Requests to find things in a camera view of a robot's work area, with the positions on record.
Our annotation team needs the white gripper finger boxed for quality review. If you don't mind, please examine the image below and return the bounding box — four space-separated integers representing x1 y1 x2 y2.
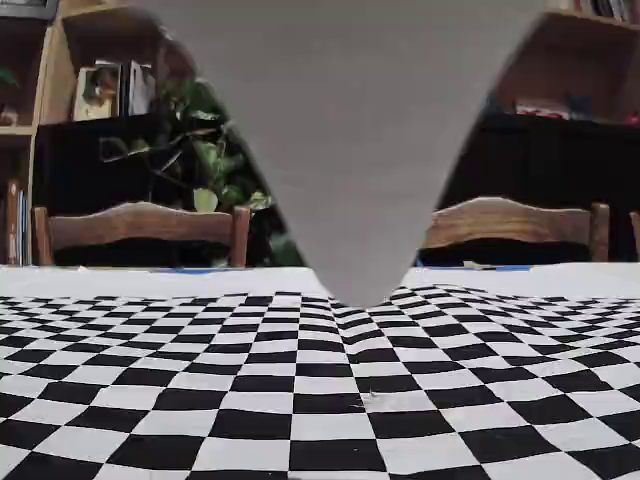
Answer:
130 0 547 309

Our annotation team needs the green leafy houseplant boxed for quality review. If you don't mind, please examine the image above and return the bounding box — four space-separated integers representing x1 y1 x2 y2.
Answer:
99 39 306 266

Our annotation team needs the red white flat book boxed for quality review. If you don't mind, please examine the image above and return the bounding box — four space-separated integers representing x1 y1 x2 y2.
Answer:
514 99 571 121

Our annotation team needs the white upright book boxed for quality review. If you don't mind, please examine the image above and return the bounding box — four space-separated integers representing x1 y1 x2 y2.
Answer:
127 59 157 117

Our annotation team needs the dark wooden cabinet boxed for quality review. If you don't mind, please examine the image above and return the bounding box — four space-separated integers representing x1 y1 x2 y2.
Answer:
32 112 640 266

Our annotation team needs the light wooden bookshelf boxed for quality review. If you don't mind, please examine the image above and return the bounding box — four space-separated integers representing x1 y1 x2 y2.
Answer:
0 0 640 266

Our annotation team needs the black white checkerboard paper mat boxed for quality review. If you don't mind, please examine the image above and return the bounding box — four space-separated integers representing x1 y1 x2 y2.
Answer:
0 264 640 480

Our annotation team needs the row of thin upright books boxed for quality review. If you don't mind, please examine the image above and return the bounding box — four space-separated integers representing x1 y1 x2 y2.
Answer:
4 178 32 266

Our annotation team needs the small bonsai tree model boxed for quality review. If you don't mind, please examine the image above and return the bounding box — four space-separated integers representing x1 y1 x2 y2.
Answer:
0 64 22 127

